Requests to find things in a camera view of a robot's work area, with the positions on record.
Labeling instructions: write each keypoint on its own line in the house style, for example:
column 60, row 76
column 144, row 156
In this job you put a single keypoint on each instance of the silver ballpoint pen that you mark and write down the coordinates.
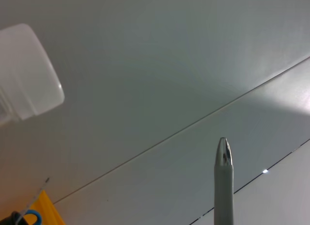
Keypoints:
column 224, row 186

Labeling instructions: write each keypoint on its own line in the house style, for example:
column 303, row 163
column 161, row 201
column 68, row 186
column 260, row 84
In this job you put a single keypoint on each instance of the clear water bottle green label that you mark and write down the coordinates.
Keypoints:
column 26, row 74

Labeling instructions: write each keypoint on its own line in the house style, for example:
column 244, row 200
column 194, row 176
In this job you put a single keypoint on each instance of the clear plastic ruler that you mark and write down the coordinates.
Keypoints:
column 34, row 198

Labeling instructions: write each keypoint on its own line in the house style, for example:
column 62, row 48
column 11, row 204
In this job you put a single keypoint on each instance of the blue scissors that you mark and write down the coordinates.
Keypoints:
column 34, row 216

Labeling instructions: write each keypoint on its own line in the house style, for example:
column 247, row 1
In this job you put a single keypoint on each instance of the yellow plastic bin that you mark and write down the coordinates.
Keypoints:
column 48, row 210

